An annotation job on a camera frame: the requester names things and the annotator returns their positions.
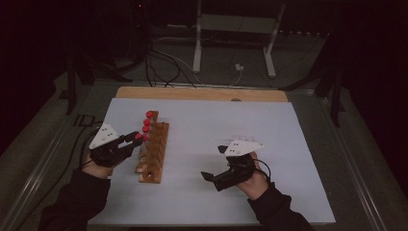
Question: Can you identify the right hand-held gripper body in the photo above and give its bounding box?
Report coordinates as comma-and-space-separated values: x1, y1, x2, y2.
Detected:
211, 139, 266, 193

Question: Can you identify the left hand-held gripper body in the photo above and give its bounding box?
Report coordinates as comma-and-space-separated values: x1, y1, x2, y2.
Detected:
89, 121, 135, 168

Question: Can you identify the wooden test tube rack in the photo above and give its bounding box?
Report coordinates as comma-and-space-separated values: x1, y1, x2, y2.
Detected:
135, 110, 170, 185

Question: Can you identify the person's left hand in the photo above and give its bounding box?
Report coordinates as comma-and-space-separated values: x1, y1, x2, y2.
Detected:
81, 153, 114, 180

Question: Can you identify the person's right hand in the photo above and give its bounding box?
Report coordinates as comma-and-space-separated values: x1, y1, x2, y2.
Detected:
235, 151, 271, 202

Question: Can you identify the white table mat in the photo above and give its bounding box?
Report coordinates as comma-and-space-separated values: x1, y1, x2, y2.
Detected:
88, 97, 337, 226

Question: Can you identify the black tripod stand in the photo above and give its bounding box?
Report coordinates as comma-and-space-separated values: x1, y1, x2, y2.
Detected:
278, 32, 347, 128
64, 51, 134, 116

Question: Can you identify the grey metal stand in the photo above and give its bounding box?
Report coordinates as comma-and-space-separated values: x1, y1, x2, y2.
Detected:
191, 0, 288, 79

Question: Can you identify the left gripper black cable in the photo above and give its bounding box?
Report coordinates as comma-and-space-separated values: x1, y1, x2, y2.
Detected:
78, 125, 101, 170

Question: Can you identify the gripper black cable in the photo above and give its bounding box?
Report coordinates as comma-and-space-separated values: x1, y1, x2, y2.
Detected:
78, 125, 101, 170
254, 158, 272, 181

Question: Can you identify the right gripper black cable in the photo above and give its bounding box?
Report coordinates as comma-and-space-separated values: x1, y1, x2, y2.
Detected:
254, 158, 272, 181

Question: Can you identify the long black floor cable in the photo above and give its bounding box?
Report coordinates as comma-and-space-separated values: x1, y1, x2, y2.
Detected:
13, 118, 104, 231

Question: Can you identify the white floor cable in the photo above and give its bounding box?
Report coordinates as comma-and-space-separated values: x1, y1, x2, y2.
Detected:
153, 36, 244, 89

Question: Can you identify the metal floor rail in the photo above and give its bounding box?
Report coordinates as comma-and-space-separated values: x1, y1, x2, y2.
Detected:
316, 94, 388, 231
0, 84, 97, 231

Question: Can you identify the black floor cables bundle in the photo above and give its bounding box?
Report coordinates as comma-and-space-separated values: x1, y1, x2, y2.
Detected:
143, 41, 197, 89

